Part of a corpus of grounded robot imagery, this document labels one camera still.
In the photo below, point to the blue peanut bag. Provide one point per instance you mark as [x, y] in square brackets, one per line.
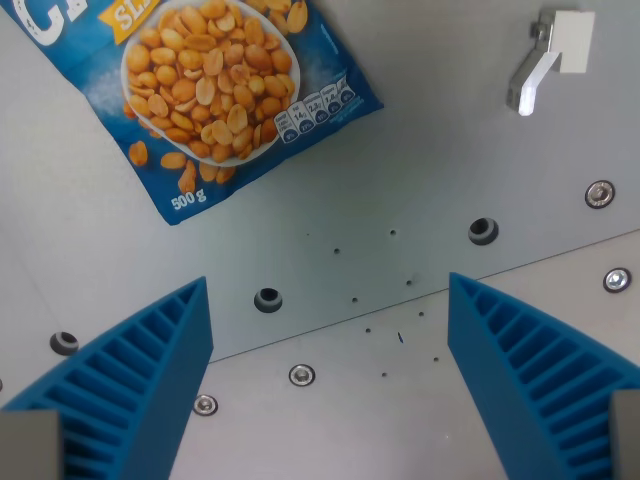
[210, 100]

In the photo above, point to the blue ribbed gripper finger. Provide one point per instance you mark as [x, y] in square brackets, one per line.
[125, 380]
[530, 370]

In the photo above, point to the white plastic latch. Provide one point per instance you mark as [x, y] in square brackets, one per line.
[550, 55]

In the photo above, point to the silver table screw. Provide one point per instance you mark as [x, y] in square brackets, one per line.
[617, 280]
[205, 405]
[302, 375]
[600, 194]

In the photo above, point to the grey rubber grommet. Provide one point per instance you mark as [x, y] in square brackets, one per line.
[483, 231]
[268, 300]
[64, 342]

